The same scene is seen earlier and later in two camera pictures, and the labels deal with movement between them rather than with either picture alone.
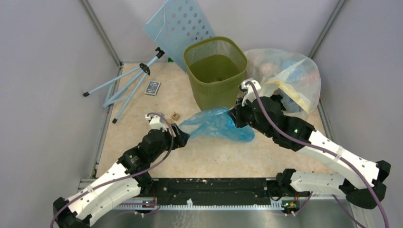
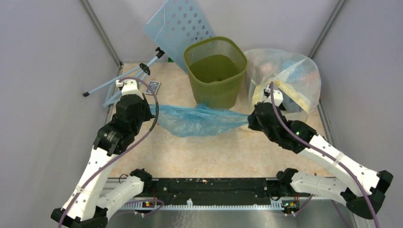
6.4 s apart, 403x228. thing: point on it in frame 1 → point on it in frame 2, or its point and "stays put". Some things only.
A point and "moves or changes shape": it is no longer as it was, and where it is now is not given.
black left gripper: (177, 141) → (148, 114)
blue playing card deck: (152, 88) stays put
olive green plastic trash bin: (217, 66) stays put
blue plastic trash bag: (216, 123) moves or changes shape
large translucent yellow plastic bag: (295, 81) stays put
